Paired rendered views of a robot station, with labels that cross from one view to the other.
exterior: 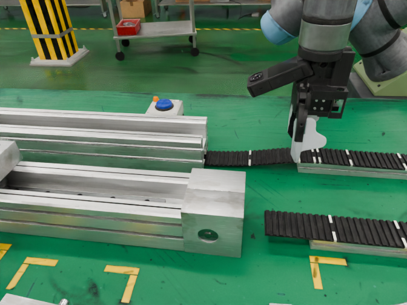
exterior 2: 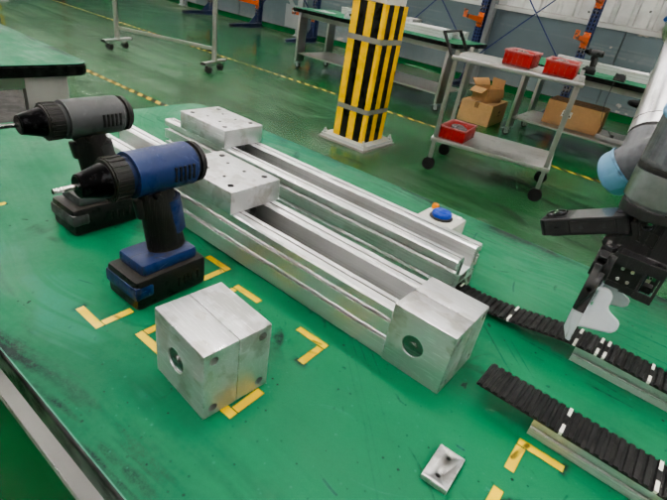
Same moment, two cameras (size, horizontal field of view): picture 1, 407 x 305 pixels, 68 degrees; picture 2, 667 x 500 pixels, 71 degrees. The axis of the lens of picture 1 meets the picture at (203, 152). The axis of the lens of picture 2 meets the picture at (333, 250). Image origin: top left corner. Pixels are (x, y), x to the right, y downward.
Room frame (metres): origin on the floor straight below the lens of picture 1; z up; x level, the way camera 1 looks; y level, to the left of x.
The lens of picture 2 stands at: (-0.19, -0.09, 1.22)
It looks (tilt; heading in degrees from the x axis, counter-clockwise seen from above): 30 degrees down; 25
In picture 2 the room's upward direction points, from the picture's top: 10 degrees clockwise
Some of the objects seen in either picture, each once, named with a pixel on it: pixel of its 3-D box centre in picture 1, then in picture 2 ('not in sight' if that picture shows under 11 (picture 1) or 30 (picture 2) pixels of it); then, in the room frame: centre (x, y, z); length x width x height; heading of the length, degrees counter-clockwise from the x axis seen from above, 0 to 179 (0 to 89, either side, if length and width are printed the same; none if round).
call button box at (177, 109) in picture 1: (165, 118); (435, 230); (0.67, 0.09, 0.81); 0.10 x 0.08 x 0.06; 170
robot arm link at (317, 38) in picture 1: (323, 33); (661, 189); (0.50, -0.20, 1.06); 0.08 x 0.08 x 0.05
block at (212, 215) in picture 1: (216, 206); (438, 328); (0.35, -0.02, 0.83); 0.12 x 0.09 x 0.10; 170
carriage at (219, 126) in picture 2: not in sight; (220, 131); (0.64, 0.64, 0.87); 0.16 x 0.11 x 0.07; 80
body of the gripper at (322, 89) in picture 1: (318, 81); (636, 248); (0.50, -0.21, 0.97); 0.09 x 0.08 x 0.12; 81
